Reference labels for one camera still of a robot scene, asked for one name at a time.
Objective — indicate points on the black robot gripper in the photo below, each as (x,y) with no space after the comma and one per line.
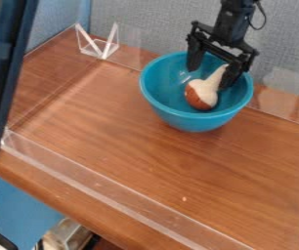
(238,53)

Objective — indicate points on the white brown toy mushroom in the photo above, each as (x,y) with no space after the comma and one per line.
(202,91)

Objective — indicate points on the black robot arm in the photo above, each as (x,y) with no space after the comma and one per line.
(234,20)

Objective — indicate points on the blue bowl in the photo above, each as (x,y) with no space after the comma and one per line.
(163,82)

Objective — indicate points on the clear acrylic back barrier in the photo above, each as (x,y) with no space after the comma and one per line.
(147,38)

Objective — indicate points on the clear acrylic barrier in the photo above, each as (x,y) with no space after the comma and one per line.
(158,216)
(147,38)

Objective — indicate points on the clear acrylic front barrier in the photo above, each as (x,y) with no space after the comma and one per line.
(158,216)

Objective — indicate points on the clear acrylic corner bracket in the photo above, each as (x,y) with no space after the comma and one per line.
(96,47)

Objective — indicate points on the metal frame below table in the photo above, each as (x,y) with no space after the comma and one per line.
(66,236)

